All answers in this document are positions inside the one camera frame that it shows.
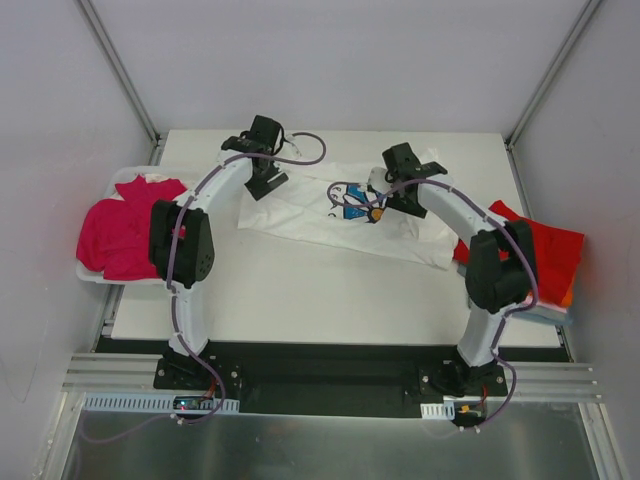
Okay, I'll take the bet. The white t-shirt with flower print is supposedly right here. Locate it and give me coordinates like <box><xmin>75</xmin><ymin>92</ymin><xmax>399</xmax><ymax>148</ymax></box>
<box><xmin>238</xmin><ymin>160</ymin><xmax>458</xmax><ymax>269</ymax></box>

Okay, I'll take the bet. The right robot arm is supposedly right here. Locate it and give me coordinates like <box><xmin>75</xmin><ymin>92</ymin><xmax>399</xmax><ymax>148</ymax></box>
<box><xmin>384</xmin><ymin>160</ymin><xmax>538</xmax><ymax>395</ymax></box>

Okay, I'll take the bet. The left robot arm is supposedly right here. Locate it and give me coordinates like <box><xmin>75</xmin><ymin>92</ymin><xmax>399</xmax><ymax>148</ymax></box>
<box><xmin>149</xmin><ymin>131</ymin><xmax>286</xmax><ymax>389</ymax></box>

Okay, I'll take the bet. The white plastic basket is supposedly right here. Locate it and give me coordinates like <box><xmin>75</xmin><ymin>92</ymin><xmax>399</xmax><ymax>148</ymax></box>
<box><xmin>76</xmin><ymin>166</ymin><xmax>197</xmax><ymax>285</ymax></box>

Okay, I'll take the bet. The red folded t-shirt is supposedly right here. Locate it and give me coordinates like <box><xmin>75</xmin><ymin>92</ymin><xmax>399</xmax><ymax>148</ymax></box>
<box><xmin>450</xmin><ymin>201</ymin><xmax>584</xmax><ymax>313</ymax></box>

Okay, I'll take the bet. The magenta t-shirt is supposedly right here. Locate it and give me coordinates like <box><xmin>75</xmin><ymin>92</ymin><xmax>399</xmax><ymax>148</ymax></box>
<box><xmin>76</xmin><ymin>174</ymin><xmax>187</xmax><ymax>281</ymax></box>

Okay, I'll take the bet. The pink folded t-shirt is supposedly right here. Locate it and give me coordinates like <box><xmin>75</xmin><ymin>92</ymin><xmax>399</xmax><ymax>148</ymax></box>
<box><xmin>526</xmin><ymin>300</ymin><xmax>568</xmax><ymax>318</ymax></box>

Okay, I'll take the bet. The blue-grey folded t-shirt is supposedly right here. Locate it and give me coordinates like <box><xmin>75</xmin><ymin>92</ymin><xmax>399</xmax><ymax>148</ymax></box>
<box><xmin>513</xmin><ymin>305</ymin><xmax>573</xmax><ymax>327</ymax></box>

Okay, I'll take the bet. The orange folded t-shirt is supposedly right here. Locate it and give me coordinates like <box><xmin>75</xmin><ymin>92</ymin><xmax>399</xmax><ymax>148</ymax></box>
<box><xmin>559</xmin><ymin>285</ymin><xmax>574</xmax><ymax>309</ymax></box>

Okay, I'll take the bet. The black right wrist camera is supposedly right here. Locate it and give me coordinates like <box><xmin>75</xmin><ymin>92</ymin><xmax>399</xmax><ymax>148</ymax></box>
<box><xmin>382</xmin><ymin>142</ymin><xmax>421</xmax><ymax>176</ymax></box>

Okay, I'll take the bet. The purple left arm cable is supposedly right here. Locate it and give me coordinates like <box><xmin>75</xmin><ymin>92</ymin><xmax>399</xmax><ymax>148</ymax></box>
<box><xmin>79</xmin><ymin>132</ymin><xmax>329</xmax><ymax>444</ymax></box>

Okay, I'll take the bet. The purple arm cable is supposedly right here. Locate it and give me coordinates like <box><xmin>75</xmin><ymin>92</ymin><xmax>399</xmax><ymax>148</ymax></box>
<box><xmin>79</xmin><ymin>132</ymin><xmax>329</xmax><ymax>444</ymax></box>
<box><xmin>327</xmin><ymin>179</ymin><xmax>541</xmax><ymax>439</ymax></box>

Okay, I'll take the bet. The left rear frame post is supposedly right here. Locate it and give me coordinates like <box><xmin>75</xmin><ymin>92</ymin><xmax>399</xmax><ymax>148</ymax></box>
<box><xmin>74</xmin><ymin>0</ymin><xmax>162</xmax><ymax>148</ymax></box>

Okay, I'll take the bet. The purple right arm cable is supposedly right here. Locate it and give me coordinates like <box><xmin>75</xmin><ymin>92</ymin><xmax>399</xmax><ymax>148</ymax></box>
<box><xmin>327</xmin><ymin>179</ymin><xmax>541</xmax><ymax>439</ymax></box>

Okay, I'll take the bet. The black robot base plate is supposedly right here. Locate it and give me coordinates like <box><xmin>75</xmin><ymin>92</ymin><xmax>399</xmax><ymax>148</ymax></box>
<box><xmin>153</xmin><ymin>341</ymin><xmax>507</xmax><ymax>418</ymax></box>

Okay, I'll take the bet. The grey aluminium frame post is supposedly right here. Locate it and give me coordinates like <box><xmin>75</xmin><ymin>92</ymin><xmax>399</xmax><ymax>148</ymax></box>
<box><xmin>503</xmin><ymin>0</ymin><xmax>605</xmax><ymax>151</ymax></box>

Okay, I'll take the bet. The white slotted cable duct right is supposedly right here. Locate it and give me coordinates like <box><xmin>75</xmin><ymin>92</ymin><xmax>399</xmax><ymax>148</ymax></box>
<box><xmin>420</xmin><ymin>401</ymin><xmax>455</xmax><ymax>421</ymax></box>

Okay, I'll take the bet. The white slotted cable duct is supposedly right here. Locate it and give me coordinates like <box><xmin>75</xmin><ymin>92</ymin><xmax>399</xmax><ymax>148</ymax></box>
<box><xmin>420</xmin><ymin>401</ymin><xmax>455</xmax><ymax>421</ymax></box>
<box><xmin>84</xmin><ymin>393</ymin><xmax>240</xmax><ymax>415</ymax></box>

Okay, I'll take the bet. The white slotted cable duct left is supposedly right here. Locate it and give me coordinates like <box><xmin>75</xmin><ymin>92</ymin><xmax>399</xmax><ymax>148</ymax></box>
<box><xmin>84</xmin><ymin>393</ymin><xmax>240</xmax><ymax>415</ymax></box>

